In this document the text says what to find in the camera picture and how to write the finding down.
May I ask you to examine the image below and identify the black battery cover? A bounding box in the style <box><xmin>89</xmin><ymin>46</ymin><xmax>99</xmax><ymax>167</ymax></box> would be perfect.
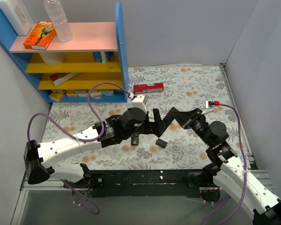
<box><xmin>155</xmin><ymin>139</ymin><xmax>168</xmax><ymax>149</ymax></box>

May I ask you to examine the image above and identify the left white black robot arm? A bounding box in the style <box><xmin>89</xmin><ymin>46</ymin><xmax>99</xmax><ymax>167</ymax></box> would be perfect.
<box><xmin>24</xmin><ymin>107</ymin><xmax>165</xmax><ymax>188</ymax></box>

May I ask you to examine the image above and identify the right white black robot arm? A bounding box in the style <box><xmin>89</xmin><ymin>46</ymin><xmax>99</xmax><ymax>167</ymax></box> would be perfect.
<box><xmin>153</xmin><ymin>107</ymin><xmax>281</xmax><ymax>225</ymax></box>

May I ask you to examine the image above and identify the white air conditioner remote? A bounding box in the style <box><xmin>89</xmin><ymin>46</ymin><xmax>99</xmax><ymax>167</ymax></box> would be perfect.
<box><xmin>148</xmin><ymin>112</ymin><xmax>165</xmax><ymax>120</ymax></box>

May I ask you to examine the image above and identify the black slim remote control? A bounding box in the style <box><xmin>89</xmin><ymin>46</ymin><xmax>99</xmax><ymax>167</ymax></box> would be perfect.
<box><xmin>131</xmin><ymin>135</ymin><xmax>139</xmax><ymax>146</ymax></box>

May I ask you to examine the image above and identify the floral patterned table mat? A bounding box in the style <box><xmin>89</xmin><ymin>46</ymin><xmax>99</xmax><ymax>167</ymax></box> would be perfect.
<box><xmin>42</xmin><ymin>66</ymin><xmax>249</xmax><ymax>170</ymax></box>

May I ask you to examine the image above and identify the red rectangular box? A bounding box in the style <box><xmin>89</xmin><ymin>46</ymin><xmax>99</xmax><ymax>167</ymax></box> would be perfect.
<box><xmin>133</xmin><ymin>82</ymin><xmax>164</xmax><ymax>94</ymax></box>

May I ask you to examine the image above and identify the blue white small box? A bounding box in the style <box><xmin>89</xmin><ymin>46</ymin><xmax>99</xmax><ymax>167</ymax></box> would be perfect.
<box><xmin>101</xmin><ymin>90</ymin><xmax>114</xmax><ymax>96</ymax></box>

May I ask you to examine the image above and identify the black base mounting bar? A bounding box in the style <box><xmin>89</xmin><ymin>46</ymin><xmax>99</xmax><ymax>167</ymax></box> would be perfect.
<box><xmin>63</xmin><ymin>169</ymin><xmax>223</xmax><ymax>203</ymax></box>

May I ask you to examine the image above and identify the white red small box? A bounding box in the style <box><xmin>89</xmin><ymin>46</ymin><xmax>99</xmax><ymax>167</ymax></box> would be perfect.
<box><xmin>90</xmin><ymin>90</ymin><xmax>103</xmax><ymax>99</ymax></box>

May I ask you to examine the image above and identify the yellow white small box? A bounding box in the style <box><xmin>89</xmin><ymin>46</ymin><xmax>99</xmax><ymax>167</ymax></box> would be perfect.
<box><xmin>66</xmin><ymin>90</ymin><xmax>78</xmax><ymax>97</ymax></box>

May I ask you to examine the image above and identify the orange yellow small box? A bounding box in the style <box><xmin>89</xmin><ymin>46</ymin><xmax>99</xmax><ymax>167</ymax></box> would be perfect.
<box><xmin>49</xmin><ymin>90</ymin><xmax>67</xmax><ymax>102</ymax></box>

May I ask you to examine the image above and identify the red white flat box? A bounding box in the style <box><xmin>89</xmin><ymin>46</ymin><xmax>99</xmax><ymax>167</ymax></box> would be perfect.
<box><xmin>49</xmin><ymin>73</ymin><xmax>81</xmax><ymax>87</ymax></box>

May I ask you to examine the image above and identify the white cylinder container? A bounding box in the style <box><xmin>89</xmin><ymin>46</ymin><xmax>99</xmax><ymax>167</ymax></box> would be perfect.
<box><xmin>39</xmin><ymin>52</ymin><xmax>66</xmax><ymax>66</ymax></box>

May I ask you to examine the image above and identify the clear plastic water bottle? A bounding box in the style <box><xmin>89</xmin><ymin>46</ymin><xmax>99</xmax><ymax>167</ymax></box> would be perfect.
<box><xmin>44</xmin><ymin>0</ymin><xmax>73</xmax><ymax>42</ymax></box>

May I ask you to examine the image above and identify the orange razor box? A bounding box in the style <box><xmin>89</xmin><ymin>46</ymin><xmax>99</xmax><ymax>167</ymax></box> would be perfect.
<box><xmin>23</xmin><ymin>20</ymin><xmax>56</xmax><ymax>50</ymax></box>

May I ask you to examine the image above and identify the white plastic bottle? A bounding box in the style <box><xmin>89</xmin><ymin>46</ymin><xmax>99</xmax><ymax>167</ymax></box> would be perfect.
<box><xmin>0</xmin><ymin>0</ymin><xmax>32</xmax><ymax>36</ymax></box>

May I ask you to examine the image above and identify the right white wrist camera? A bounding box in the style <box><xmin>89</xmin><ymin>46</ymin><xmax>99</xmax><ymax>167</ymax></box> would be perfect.
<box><xmin>202</xmin><ymin>100</ymin><xmax>220</xmax><ymax>115</ymax></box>

